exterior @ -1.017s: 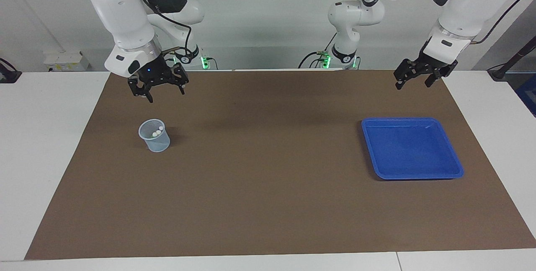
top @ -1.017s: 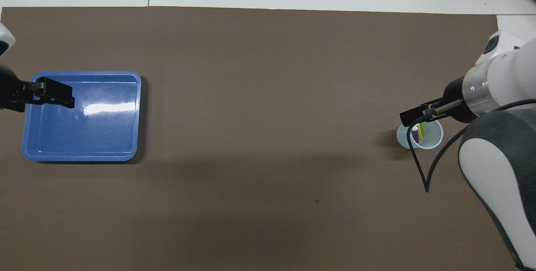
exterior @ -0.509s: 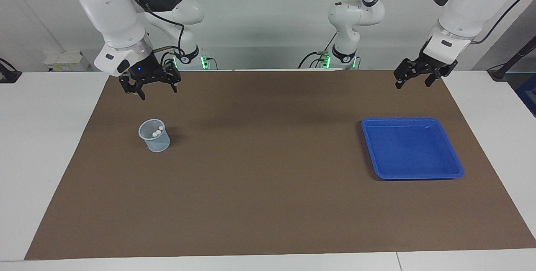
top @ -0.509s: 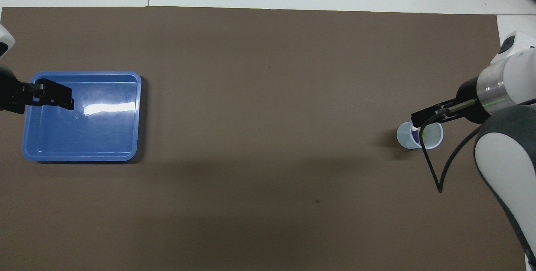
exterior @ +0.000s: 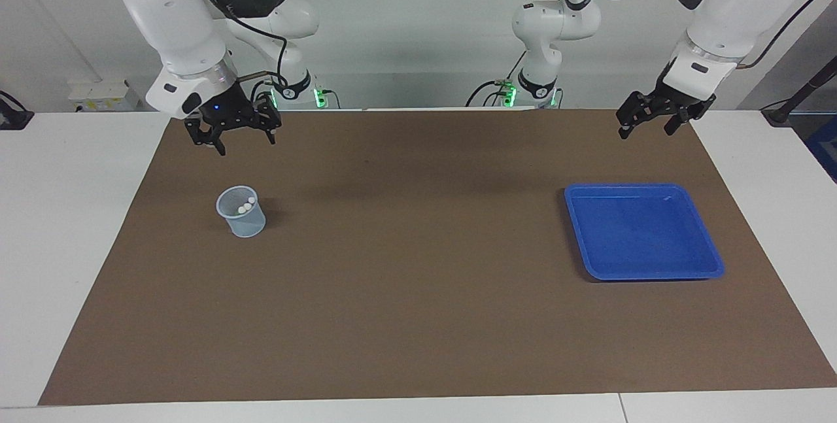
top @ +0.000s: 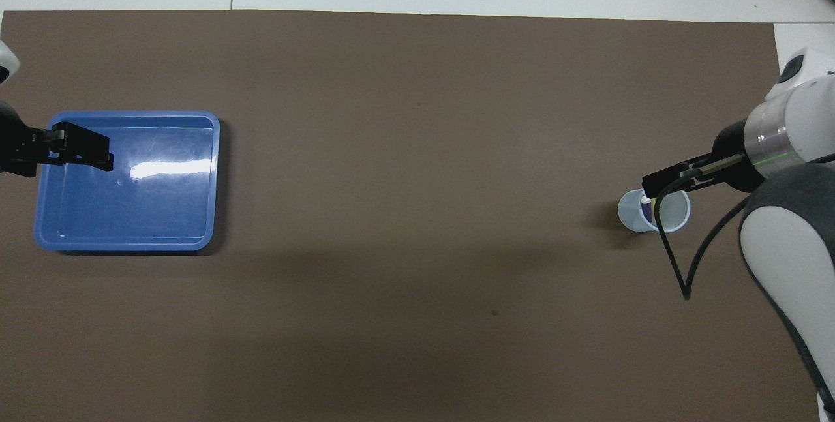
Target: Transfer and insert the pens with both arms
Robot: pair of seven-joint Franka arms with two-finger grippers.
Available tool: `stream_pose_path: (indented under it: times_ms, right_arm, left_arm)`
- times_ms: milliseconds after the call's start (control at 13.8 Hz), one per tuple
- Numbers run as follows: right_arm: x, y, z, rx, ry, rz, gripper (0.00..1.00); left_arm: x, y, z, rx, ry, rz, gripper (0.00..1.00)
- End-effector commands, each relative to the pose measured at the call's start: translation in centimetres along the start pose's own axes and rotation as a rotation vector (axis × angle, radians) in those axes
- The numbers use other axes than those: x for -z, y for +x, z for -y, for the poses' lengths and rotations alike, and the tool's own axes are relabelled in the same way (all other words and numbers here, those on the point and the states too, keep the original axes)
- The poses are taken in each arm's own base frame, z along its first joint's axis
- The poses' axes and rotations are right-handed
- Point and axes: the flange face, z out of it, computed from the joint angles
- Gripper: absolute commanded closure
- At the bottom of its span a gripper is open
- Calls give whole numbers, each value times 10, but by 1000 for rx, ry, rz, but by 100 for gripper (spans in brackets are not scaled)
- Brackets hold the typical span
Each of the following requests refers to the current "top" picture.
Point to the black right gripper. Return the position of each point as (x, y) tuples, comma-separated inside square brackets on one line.
[(734, 154)]

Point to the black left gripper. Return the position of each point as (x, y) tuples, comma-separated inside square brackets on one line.
[(16, 145)]

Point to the purple pen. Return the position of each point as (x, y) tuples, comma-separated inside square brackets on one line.
[(646, 212)]

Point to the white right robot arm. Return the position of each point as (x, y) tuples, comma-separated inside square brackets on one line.
[(789, 246)]

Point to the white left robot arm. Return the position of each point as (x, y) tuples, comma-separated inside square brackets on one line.
[(5, 60)]

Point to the translucent plastic cup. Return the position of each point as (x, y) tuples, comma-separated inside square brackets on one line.
[(629, 213)]

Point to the blue plastic tray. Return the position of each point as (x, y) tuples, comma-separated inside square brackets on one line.
[(163, 213)]

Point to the brown table mat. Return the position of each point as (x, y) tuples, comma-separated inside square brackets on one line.
[(417, 148)]

